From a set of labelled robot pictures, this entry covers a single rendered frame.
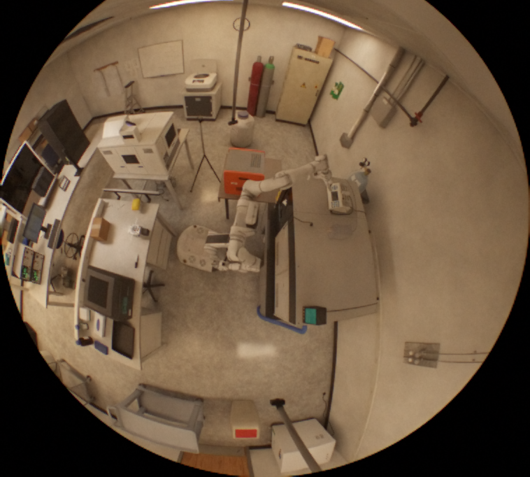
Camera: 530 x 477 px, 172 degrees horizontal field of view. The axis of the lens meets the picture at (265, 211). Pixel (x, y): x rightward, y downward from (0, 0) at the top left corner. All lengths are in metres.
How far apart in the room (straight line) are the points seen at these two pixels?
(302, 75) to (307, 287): 3.81
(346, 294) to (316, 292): 0.24
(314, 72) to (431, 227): 3.49
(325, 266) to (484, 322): 1.37
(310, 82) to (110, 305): 4.66
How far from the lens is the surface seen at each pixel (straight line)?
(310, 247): 1.25
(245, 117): 3.36
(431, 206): 1.74
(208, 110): 4.27
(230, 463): 3.67
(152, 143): 1.88
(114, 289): 1.72
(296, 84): 4.15
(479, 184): 1.59
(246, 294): 2.55
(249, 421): 2.63
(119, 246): 2.10
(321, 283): 1.24
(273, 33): 4.21
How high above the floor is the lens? 2.54
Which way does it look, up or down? 62 degrees down
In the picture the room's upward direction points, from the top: 20 degrees clockwise
